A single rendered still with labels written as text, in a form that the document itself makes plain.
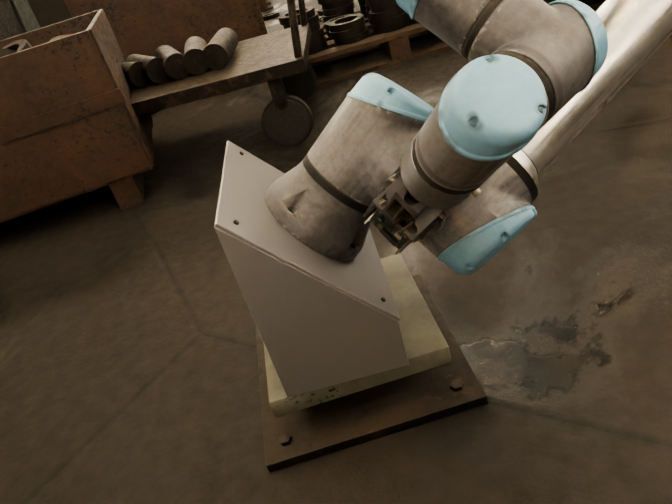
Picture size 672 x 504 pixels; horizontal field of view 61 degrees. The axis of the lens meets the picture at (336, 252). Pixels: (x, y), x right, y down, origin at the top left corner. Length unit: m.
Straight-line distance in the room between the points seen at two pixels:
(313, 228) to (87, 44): 1.40
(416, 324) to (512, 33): 0.58
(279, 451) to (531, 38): 0.77
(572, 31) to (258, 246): 0.47
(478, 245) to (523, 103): 0.31
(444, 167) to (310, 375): 0.49
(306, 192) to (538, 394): 0.53
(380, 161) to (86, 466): 0.83
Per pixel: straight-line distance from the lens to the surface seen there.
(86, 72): 2.16
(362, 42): 2.97
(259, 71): 2.19
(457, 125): 0.53
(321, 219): 0.89
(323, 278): 0.84
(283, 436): 1.06
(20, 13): 5.48
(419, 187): 0.63
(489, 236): 0.82
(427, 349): 0.99
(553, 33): 0.63
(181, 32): 3.66
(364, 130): 0.86
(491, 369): 1.11
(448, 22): 0.66
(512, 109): 0.54
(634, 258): 1.36
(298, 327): 0.89
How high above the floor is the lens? 0.80
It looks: 32 degrees down
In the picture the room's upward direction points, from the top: 17 degrees counter-clockwise
